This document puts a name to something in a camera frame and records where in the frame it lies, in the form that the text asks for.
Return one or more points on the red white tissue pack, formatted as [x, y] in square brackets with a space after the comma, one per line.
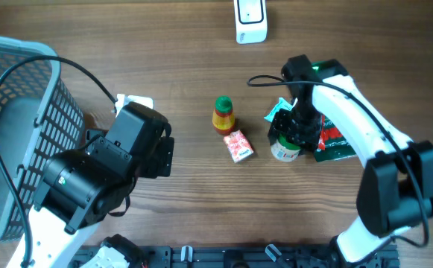
[238, 146]

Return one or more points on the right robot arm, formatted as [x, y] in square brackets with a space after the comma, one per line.
[396, 189]

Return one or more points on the red sriracha sauce bottle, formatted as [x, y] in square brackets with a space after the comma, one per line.
[223, 119]

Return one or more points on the green lid white jar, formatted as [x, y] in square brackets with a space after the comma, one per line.
[284, 151]

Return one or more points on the grey plastic basket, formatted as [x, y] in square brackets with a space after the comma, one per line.
[38, 118]

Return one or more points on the green glove package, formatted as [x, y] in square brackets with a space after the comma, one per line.
[337, 147]

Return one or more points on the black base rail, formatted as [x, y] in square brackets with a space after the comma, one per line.
[216, 257]

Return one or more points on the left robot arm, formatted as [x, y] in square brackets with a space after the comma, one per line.
[80, 187]

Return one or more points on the teal tissue pack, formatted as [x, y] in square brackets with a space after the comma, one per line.
[282, 104]

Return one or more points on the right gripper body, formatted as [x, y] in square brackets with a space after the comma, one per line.
[301, 125]

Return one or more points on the red sachet stick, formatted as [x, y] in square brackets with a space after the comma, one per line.
[321, 142]

